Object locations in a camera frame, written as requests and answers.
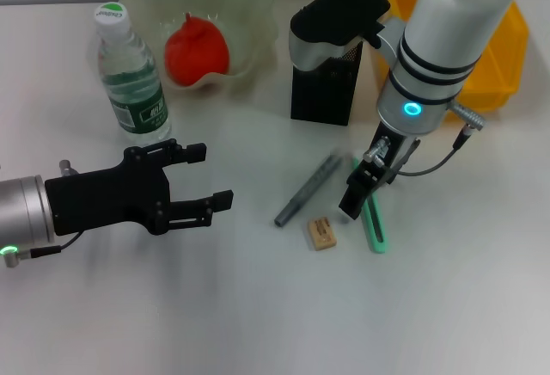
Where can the beige eraser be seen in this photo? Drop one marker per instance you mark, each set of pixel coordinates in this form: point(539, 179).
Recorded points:
point(322, 235)

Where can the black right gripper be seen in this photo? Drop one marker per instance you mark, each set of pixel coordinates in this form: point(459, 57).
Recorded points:
point(389, 164)

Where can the black mesh pen holder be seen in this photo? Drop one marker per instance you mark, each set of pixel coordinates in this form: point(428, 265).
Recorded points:
point(320, 95)

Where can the red-orange fruit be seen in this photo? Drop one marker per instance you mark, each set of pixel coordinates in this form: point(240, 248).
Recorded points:
point(197, 52)

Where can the clear bottle with green label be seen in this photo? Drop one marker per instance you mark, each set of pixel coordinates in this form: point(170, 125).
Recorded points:
point(137, 104)

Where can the pale green glass fruit bowl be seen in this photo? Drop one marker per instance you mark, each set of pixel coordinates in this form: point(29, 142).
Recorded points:
point(249, 18)

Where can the white and silver right arm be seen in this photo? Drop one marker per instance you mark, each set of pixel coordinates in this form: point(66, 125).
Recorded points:
point(447, 26)

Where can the yellow plastic bin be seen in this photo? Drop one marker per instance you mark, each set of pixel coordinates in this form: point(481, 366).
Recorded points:
point(498, 65)

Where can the mint green utility knife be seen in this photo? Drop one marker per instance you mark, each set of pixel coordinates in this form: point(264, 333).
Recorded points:
point(377, 233)

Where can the grey pen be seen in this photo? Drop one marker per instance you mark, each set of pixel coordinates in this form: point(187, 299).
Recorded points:
point(301, 196)

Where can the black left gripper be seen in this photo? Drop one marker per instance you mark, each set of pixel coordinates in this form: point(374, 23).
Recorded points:
point(99, 198)

